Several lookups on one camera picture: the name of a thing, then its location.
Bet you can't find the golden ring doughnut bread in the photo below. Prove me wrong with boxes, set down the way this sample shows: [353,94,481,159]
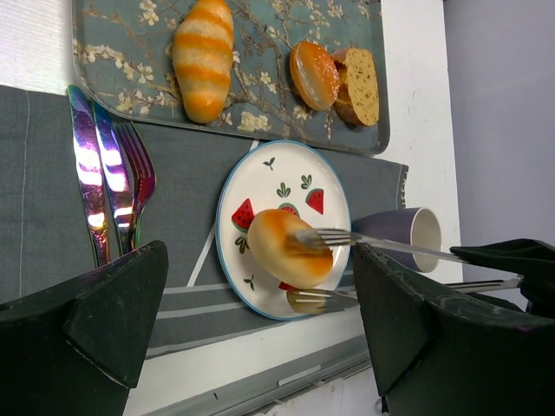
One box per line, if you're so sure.
[247,209,333,289]

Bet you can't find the white watermelon pattern plate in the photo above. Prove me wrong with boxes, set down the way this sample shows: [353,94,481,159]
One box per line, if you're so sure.
[215,140,351,322]

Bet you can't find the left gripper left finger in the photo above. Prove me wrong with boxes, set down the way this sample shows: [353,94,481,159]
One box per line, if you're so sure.
[1,240,168,415]

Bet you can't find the grey cloth placemat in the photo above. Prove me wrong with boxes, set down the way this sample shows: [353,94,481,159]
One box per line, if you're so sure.
[0,84,410,361]

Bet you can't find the steel serving tongs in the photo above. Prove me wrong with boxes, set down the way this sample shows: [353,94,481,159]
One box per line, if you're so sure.
[286,228,524,315]

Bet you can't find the striped orange bread roll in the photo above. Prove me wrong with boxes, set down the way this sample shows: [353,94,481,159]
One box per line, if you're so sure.
[172,0,234,124]

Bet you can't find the iridescent knife outer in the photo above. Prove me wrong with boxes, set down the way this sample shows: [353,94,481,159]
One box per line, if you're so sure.
[67,85,110,268]

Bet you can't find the iridescent knife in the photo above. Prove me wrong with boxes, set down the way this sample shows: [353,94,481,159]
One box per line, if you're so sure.
[92,101,135,256]
[67,85,110,268]

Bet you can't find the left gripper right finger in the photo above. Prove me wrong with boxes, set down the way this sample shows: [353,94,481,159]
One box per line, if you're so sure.
[354,244,554,415]

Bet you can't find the brown bread slice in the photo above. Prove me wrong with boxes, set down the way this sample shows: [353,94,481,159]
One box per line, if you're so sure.
[331,48,380,127]

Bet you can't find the iridescent fork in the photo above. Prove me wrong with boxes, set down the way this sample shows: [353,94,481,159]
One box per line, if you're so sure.
[115,122,156,249]

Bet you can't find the purple mug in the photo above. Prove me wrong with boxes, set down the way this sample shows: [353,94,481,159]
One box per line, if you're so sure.
[351,207,442,273]

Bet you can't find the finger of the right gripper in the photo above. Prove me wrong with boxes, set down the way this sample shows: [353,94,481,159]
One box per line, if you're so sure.
[467,275,554,316]
[449,238,554,280]

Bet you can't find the iridescent knife inner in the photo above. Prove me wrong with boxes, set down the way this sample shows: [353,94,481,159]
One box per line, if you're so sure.
[92,101,135,256]

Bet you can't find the blue floral serving tray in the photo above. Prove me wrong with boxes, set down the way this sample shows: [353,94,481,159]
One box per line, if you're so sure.
[71,1,390,154]

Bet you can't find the round sesame bun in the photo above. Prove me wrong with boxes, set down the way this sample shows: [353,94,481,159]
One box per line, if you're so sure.
[290,41,340,111]

